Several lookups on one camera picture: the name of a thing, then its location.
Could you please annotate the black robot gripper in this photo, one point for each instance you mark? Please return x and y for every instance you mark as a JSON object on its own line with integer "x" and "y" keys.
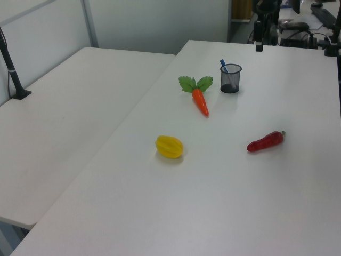
{"x": 259, "y": 30}

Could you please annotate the dark robot arm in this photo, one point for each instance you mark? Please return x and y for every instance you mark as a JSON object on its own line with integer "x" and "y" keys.
{"x": 266, "y": 9}

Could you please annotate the blue capped white marker pen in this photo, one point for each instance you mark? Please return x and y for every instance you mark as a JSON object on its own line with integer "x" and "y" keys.
{"x": 224, "y": 65}

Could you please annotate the black mesh pen cup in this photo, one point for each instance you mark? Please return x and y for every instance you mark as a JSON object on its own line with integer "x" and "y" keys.
{"x": 231, "y": 80}

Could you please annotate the dark padded device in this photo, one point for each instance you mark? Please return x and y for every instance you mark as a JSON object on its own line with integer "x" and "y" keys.
{"x": 294, "y": 26}

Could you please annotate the wooden cabinet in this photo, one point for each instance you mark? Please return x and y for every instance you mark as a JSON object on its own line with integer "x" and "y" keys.
{"x": 241, "y": 9}

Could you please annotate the black computer mouse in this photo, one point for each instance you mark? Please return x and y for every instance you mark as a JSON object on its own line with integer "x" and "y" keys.
{"x": 316, "y": 4}

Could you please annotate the black computer keyboard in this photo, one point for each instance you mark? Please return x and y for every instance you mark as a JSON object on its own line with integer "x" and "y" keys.
{"x": 325, "y": 16}

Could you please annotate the orange toy carrot green leaves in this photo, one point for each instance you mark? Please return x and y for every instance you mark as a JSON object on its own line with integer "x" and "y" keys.
{"x": 201, "y": 100}

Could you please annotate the red toy chili pepper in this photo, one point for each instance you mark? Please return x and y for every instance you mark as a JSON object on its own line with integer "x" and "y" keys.
{"x": 263, "y": 143}

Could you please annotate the yellow toy starfruit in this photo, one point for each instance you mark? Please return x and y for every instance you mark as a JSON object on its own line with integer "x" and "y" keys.
{"x": 169, "y": 147}

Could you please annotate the black clamp camera stand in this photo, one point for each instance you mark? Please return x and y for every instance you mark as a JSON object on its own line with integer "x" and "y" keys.
{"x": 332, "y": 42}

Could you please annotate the grey partition frame post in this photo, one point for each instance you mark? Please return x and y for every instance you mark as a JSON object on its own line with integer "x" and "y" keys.
{"x": 90, "y": 22}

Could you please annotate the black pole camera stand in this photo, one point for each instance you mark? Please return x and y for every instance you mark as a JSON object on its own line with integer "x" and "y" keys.
{"x": 10, "y": 69}

